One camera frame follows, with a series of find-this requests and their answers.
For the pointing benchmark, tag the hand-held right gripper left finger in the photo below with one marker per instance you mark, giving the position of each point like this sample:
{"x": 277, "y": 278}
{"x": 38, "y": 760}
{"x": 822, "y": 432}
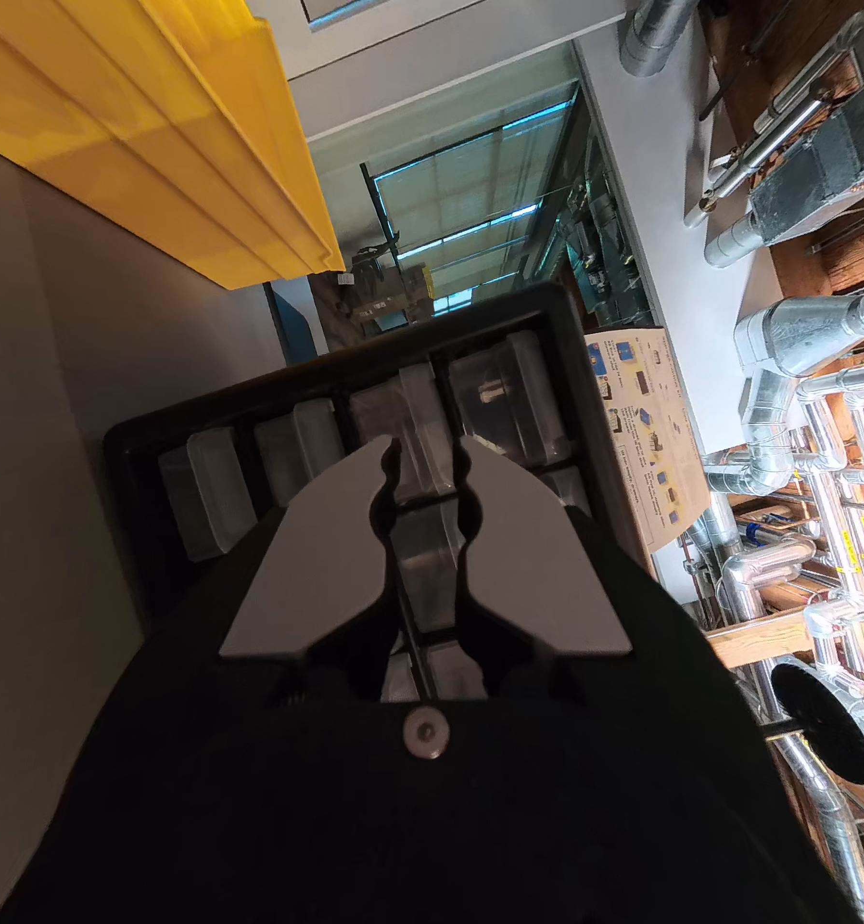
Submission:
{"x": 310, "y": 578}

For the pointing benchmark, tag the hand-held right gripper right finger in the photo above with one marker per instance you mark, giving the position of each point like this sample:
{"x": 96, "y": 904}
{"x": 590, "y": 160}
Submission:
{"x": 548, "y": 578}

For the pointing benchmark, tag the black drawer cabinet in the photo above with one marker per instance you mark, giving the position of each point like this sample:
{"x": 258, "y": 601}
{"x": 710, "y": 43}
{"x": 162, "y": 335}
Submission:
{"x": 136, "y": 477}

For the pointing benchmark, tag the yellow plastic bin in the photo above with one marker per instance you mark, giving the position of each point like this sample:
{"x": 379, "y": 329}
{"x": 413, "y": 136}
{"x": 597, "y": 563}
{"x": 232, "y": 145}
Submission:
{"x": 129, "y": 116}

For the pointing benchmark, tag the wooden ceiling beam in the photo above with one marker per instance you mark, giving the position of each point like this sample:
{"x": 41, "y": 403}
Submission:
{"x": 764, "y": 638}

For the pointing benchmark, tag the silver pipe bundle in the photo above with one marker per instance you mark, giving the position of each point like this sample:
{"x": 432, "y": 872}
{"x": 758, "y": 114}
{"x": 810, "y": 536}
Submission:
{"x": 793, "y": 433}

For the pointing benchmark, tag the black round ribbed disc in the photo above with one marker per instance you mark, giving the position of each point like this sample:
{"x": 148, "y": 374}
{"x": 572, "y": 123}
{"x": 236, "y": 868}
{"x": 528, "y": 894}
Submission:
{"x": 822, "y": 722}

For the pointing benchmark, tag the metal air duct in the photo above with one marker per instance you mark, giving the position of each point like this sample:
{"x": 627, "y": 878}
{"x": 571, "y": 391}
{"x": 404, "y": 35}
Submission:
{"x": 836, "y": 838}
{"x": 822, "y": 159}

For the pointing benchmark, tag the glass partition wall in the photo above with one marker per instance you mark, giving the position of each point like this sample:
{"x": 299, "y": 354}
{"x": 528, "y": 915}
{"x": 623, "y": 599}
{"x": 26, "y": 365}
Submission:
{"x": 476, "y": 188}

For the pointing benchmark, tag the round metal duct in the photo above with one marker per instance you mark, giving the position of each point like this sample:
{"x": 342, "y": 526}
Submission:
{"x": 656, "y": 32}

